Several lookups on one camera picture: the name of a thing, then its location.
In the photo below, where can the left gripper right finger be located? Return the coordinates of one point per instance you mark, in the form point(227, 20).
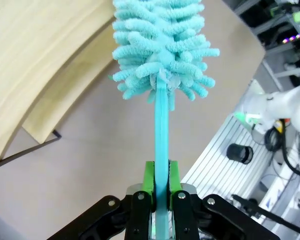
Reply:
point(185, 215)

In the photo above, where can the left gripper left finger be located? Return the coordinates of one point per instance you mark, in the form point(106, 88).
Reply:
point(137, 215)

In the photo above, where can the black mesh pen holder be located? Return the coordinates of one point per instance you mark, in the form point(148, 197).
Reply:
point(236, 152)

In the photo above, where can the teal chenille duster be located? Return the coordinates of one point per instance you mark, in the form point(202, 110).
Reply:
point(162, 50)

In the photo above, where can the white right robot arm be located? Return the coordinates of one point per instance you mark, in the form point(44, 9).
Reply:
point(297, 105)

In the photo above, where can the white ribbed platform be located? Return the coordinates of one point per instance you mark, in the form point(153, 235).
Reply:
point(215, 162)

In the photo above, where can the black metal bar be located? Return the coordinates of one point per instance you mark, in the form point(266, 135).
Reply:
point(272, 216)

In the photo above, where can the computer with coloured lights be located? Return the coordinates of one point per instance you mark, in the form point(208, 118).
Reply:
point(293, 38)

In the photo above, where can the two-tier wooden shelf black frame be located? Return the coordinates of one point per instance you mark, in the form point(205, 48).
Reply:
point(27, 62)

